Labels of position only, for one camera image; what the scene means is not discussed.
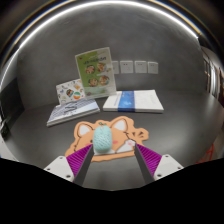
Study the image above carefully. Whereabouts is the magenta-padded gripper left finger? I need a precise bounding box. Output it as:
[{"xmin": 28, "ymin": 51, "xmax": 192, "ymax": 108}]
[{"xmin": 43, "ymin": 143, "xmax": 95, "ymax": 188}]

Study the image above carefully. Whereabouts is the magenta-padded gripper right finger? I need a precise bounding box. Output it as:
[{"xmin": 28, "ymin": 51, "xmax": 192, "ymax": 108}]
[{"xmin": 133, "ymin": 143, "xmax": 185, "ymax": 185}]

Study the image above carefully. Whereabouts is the teal perforated computer mouse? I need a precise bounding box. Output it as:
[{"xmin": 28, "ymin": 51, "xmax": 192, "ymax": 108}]
[{"xmin": 92, "ymin": 123, "xmax": 114, "ymax": 155}]

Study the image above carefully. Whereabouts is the orange corgi-shaped mouse pad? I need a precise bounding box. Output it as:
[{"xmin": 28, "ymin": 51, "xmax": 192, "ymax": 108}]
[{"xmin": 64, "ymin": 115, "xmax": 150, "ymax": 164}]

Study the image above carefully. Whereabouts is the striped grey book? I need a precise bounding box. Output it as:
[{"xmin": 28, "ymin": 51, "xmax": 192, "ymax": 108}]
[{"xmin": 46, "ymin": 98, "xmax": 101, "ymax": 128}]

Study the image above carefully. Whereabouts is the white book with blue band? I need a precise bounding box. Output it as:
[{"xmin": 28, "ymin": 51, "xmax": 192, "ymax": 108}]
[{"xmin": 102, "ymin": 88, "xmax": 165, "ymax": 114}]

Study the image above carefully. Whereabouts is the small white colourful card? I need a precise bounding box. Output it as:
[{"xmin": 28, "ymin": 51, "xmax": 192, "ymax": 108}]
[{"xmin": 55, "ymin": 78, "xmax": 87, "ymax": 106}]

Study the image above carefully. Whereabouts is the green upright menu card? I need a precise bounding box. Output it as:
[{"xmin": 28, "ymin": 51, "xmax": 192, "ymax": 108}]
[{"xmin": 74, "ymin": 46, "xmax": 118, "ymax": 100}]

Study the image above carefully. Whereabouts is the curved white light strip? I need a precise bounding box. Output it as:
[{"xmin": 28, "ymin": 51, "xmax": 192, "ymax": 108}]
[{"xmin": 0, "ymin": 0, "xmax": 202, "ymax": 93}]

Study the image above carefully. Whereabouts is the white wall switch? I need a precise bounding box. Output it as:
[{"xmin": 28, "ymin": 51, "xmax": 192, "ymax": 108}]
[
  {"xmin": 147, "ymin": 61, "xmax": 160, "ymax": 76},
  {"xmin": 119, "ymin": 59, "xmax": 135, "ymax": 75},
  {"xmin": 133, "ymin": 60, "xmax": 148, "ymax": 75},
  {"xmin": 111, "ymin": 60, "xmax": 121, "ymax": 75}
]

